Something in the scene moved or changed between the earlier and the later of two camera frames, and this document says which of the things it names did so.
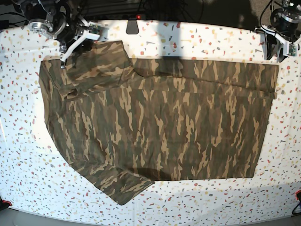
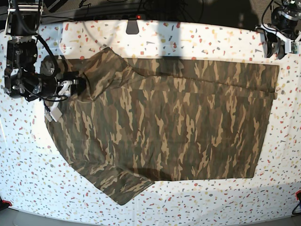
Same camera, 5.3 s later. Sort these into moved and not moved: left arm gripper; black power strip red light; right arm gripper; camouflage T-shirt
Moved: left arm gripper
Not moved: camouflage T-shirt; right arm gripper; black power strip red light
